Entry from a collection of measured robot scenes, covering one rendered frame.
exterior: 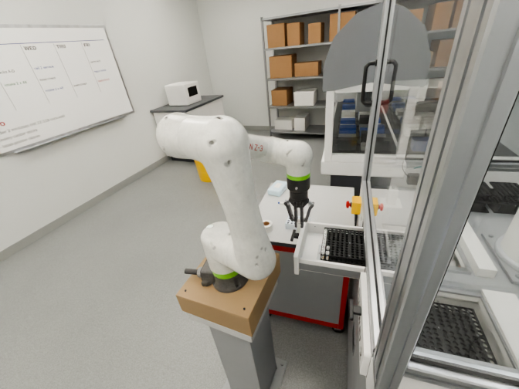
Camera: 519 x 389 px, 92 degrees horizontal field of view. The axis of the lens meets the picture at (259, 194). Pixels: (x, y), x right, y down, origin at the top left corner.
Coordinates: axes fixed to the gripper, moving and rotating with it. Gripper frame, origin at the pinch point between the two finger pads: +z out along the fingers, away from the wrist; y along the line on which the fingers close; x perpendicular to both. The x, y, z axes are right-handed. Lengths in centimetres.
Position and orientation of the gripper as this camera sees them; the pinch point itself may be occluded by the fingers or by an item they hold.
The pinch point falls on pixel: (299, 227)
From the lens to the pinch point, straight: 115.1
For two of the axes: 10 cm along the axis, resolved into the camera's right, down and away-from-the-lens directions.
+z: 1.0, 8.5, 5.2
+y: -9.5, -0.8, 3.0
